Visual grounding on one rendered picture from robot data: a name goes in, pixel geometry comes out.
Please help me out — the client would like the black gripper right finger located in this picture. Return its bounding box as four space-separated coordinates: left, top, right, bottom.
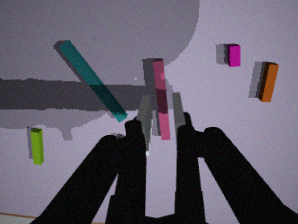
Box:
172 92 298 224

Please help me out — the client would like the lime green rod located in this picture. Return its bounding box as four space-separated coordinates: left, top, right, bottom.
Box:
31 128 44 165

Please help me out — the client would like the pink rod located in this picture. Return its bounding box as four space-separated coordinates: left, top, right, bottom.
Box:
153 59 170 140

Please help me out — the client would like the small magenta block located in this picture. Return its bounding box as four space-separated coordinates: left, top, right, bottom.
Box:
227 44 240 67

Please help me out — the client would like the turquoise rod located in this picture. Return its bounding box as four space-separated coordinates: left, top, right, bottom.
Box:
59 40 128 122

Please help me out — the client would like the orange rod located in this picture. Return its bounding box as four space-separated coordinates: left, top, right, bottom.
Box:
258 62 279 102

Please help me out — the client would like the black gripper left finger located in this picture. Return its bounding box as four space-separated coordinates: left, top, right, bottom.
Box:
30 95 153 224

